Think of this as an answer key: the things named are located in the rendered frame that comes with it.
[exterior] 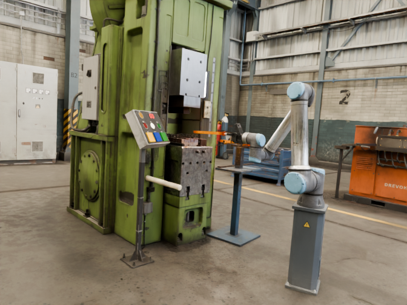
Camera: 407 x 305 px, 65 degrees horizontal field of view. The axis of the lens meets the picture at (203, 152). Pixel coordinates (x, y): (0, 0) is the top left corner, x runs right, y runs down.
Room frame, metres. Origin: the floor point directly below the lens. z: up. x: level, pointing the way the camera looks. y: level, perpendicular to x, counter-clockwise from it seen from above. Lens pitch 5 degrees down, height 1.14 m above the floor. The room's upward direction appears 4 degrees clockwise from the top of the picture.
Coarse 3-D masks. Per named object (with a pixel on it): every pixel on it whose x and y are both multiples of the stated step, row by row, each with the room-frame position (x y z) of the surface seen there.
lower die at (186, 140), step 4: (168, 136) 3.05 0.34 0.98; (172, 136) 3.01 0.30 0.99; (180, 136) 3.00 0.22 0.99; (184, 136) 2.96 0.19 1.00; (188, 136) 2.99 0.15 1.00; (172, 140) 2.93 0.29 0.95; (180, 140) 2.85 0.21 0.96; (184, 140) 2.86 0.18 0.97; (188, 140) 2.90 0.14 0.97; (192, 140) 2.93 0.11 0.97; (196, 140) 2.96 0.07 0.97; (188, 144) 2.90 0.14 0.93; (192, 144) 2.93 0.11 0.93; (196, 144) 2.97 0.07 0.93
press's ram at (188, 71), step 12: (180, 48) 2.82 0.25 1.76; (180, 60) 2.81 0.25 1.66; (192, 60) 2.89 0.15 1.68; (204, 60) 2.99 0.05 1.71; (180, 72) 2.81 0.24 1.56; (192, 72) 2.89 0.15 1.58; (204, 72) 3.00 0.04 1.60; (180, 84) 2.81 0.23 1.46; (192, 84) 2.90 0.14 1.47; (204, 84) 3.00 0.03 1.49; (192, 96) 2.91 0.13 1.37; (204, 96) 3.01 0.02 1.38
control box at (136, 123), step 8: (128, 112) 2.31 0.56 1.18; (136, 112) 2.32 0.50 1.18; (144, 112) 2.42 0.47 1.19; (152, 112) 2.54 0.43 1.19; (128, 120) 2.31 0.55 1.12; (136, 120) 2.28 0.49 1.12; (144, 120) 2.36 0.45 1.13; (152, 120) 2.47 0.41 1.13; (136, 128) 2.28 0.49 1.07; (144, 128) 2.30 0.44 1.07; (152, 128) 2.41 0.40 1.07; (160, 128) 2.53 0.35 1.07; (136, 136) 2.28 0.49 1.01; (144, 136) 2.26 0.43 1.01; (160, 136) 2.47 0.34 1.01; (144, 144) 2.26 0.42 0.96; (152, 144) 2.30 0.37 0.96; (160, 144) 2.44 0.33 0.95
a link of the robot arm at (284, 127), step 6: (312, 96) 2.19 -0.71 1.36; (312, 102) 2.24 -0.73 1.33; (288, 114) 2.32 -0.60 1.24; (288, 120) 2.32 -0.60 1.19; (282, 126) 2.35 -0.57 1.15; (288, 126) 2.33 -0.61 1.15; (276, 132) 2.39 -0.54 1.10; (282, 132) 2.35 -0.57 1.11; (288, 132) 2.36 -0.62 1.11; (276, 138) 2.38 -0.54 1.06; (282, 138) 2.38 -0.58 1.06; (270, 144) 2.42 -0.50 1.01; (276, 144) 2.40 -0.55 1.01; (264, 150) 2.44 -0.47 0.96; (270, 150) 2.42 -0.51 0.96; (270, 156) 2.45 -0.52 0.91
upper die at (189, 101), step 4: (172, 96) 2.96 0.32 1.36; (176, 96) 2.91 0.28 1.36; (180, 96) 2.87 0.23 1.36; (184, 96) 2.84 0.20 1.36; (188, 96) 2.87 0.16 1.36; (172, 100) 2.96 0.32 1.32; (176, 100) 2.91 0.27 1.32; (180, 100) 2.87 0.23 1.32; (184, 100) 2.84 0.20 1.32; (188, 100) 2.88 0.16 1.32; (192, 100) 2.91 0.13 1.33; (196, 100) 2.94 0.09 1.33; (168, 104) 2.99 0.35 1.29; (172, 104) 2.95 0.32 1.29; (176, 104) 2.91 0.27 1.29; (180, 104) 2.87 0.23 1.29; (184, 104) 2.84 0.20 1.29; (188, 104) 2.88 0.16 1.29; (192, 104) 2.91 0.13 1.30; (196, 104) 2.94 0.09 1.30
